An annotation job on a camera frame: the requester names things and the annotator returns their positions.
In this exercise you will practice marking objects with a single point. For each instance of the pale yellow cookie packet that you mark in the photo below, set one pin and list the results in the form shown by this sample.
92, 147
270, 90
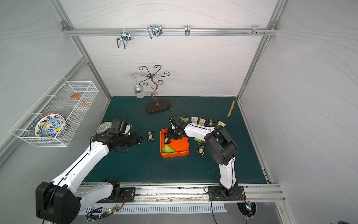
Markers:
221, 123

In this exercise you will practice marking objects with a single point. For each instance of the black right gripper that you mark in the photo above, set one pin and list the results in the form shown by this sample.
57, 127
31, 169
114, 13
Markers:
172, 134

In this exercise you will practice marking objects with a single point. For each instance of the metal double hook left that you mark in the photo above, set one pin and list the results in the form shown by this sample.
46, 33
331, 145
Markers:
124, 39

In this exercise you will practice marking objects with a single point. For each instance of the metal double hook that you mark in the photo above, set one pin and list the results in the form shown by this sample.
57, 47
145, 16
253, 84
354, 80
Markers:
124, 39
154, 30

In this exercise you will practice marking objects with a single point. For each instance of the wooden knife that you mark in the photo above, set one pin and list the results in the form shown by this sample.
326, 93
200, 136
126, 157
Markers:
231, 108

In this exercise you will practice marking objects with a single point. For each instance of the orange plastic spoon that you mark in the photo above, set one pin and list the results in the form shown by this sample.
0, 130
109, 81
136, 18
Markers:
76, 96

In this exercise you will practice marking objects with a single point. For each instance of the black cookie packet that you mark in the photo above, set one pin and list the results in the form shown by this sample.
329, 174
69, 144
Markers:
201, 147
211, 123

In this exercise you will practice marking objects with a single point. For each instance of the blue yellow painted plate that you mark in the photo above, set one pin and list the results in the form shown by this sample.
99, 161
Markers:
51, 125

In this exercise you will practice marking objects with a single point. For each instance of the brown metal glass stand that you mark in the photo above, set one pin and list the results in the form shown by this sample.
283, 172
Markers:
157, 105

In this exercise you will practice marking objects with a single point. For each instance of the white cookie packet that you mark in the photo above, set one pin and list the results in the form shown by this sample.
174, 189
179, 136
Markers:
194, 119

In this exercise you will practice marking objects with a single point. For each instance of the metal hook right end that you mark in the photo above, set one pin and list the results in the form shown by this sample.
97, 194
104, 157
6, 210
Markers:
255, 32

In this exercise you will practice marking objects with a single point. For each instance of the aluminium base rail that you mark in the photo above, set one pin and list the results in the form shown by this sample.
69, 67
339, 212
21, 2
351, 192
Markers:
198, 192

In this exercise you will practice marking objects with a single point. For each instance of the white wire basket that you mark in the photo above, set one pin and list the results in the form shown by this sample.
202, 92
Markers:
57, 99

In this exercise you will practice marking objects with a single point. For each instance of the green patterned ceramic bowl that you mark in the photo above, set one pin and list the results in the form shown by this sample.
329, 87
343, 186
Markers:
104, 127

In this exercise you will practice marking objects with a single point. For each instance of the black drycake packet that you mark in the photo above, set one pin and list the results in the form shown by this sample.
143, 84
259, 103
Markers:
150, 136

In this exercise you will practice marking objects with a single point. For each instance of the aluminium top rail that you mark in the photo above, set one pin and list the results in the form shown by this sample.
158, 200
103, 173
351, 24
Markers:
168, 31

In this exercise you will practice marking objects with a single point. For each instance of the metal double hook middle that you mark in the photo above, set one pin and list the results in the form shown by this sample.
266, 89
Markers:
154, 30

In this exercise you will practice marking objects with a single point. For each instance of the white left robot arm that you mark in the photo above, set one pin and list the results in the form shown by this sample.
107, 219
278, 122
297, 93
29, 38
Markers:
60, 201

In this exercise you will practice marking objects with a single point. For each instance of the orange plastic storage box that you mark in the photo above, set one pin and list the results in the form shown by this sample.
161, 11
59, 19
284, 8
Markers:
181, 146

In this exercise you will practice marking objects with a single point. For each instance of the metal single hook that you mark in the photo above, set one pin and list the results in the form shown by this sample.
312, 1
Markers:
187, 30

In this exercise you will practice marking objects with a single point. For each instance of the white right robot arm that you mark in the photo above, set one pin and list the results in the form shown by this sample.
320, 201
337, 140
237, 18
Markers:
221, 146

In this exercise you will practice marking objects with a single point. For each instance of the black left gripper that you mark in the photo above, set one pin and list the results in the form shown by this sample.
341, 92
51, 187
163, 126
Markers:
131, 139

